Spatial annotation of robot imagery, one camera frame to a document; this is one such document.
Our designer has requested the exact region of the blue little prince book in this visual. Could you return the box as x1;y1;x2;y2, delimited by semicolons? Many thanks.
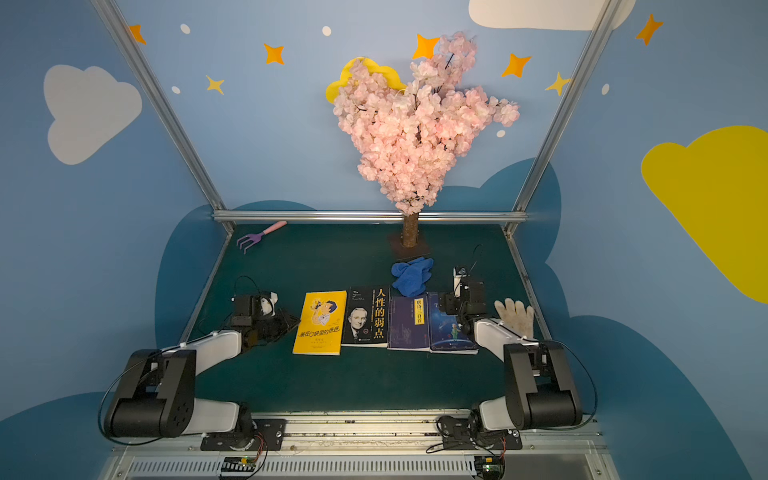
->
428;292;478;355

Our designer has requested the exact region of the purple book yellow label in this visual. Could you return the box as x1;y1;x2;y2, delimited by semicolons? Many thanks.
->
387;295;430;351

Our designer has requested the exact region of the blue microfibre cloth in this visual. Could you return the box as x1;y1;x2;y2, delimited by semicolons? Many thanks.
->
391;257;434;298

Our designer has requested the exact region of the black portrait cover book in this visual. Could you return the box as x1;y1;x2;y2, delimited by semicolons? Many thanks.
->
341;285;391;348

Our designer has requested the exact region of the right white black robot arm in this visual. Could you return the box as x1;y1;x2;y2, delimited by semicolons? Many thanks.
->
435;293;584;431

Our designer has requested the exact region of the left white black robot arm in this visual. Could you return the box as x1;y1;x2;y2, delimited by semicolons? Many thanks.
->
97;309;299;449

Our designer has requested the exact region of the white cotton work glove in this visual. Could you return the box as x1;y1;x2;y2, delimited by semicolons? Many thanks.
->
494;298;535;339

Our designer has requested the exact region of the purple pink toy rake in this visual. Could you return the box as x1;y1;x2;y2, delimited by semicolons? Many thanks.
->
236;221;287;254

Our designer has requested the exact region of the pink blossom artificial tree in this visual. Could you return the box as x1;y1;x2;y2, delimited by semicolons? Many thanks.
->
326;32;520;256

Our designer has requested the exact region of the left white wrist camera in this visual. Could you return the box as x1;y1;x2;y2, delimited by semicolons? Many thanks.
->
230;292;278;327

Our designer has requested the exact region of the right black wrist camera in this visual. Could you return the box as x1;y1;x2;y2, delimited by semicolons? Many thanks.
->
453;266;485;304

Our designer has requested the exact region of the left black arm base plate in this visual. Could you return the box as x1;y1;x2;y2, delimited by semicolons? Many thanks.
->
200;419;287;452

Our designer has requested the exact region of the aluminium frame rail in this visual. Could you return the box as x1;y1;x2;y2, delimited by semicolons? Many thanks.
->
213;210;527;224

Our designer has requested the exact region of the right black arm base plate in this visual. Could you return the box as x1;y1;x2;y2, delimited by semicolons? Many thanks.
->
436;414;523;451

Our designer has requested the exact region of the front aluminium rail bed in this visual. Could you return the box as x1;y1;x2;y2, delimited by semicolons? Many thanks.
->
100;409;619;479

